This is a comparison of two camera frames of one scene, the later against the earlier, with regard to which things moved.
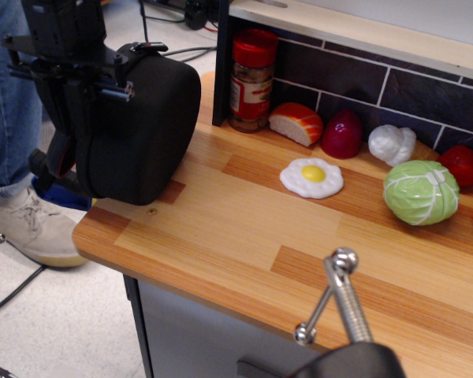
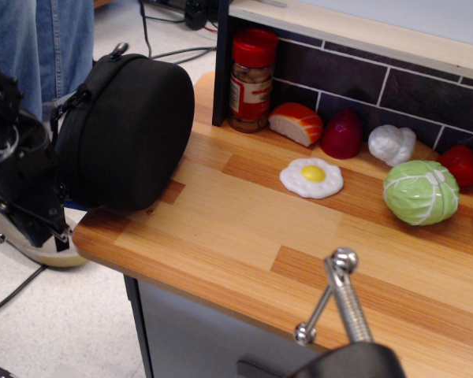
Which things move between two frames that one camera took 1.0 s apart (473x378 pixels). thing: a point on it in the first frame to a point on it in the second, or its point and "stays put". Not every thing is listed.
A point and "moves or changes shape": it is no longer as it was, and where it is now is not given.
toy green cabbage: (421, 193) stays put
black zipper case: (139, 153) moves or changes shape
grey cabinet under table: (186, 339) stays put
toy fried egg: (310, 178) stays put
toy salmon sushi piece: (299, 121) stays put
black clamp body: (355, 360) stays put
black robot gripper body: (65, 51) to (20, 170)
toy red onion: (342, 135) stays put
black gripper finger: (115, 88) to (61, 237)
